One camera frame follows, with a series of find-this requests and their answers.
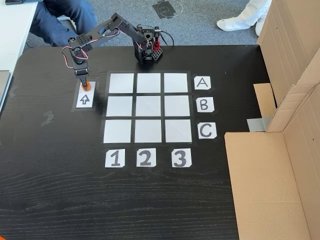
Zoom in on white nine-square grid sheet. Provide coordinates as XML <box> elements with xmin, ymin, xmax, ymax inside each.
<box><xmin>102</xmin><ymin>72</ymin><xmax>193</xmax><ymax>145</ymax></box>

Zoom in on white arrow paper sheet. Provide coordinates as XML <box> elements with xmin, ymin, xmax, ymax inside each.
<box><xmin>74</xmin><ymin>81</ymin><xmax>97</xmax><ymax>109</ymax></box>

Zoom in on grey tape scraps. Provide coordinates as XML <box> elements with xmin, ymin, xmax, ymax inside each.
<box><xmin>41</xmin><ymin>111</ymin><xmax>55</xmax><ymax>126</ymax></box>

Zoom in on white table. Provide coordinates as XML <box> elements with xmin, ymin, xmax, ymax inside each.
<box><xmin>0</xmin><ymin>0</ymin><xmax>45</xmax><ymax>74</ymax></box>

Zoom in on black red table clamp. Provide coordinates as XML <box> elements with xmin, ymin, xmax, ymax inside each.
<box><xmin>152</xmin><ymin>25</ymin><xmax>163</xmax><ymax>50</ymax></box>

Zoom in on paper sheet number 1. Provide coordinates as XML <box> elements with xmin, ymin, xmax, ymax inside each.
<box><xmin>104</xmin><ymin>148</ymin><xmax>126</xmax><ymax>168</ymax></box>

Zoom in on paper sheet number 2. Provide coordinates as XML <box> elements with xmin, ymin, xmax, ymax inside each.
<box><xmin>136</xmin><ymin>147</ymin><xmax>157</xmax><ymax>168</ymax></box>

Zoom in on black floor tape patch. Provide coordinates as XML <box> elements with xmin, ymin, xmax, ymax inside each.
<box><xmin>151</xmin><ymin>0</ymin><xmax>184</xmax><ymax>20</ymax></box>

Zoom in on paper sheet letter A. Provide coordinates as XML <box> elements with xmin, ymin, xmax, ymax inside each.
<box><xmin>194</xmin><ymin>76</ymin><xmax>212</xmax><ymax>90</ymax></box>

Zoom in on paper sheet number 3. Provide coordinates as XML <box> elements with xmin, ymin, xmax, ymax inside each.
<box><xmin>171</xmin><ymin>148</ymin><xmax>193</xmax><ymax>168</ymax></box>

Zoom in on paper sheet letter C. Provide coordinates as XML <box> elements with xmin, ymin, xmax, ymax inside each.
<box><xmin>197</xmin><ymin>122</ymin><xmax>217</xmax><ymax>140</ymax></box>

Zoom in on black power cable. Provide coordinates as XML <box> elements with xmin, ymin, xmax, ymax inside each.
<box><xmin>159</xmin><ymin>30</ymin><xmax>175</xmax><ymax>47</ymax></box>

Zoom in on grey duct tape strip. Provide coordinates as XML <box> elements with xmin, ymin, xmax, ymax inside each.
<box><xmin>246</xmin><ymin>116</ymin><xmax>272</xmax><ymax>133</ymax></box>

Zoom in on brown cardboard box wall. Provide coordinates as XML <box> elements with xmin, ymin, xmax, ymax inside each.
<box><xmin>253</xmin><ymin>0</ymin><xmax>320</xmax><ymax>133</ymax></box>
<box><xmin>224</xmin><ymin>83</ymin><xmax>320</xmax><ymax>240</ymax></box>

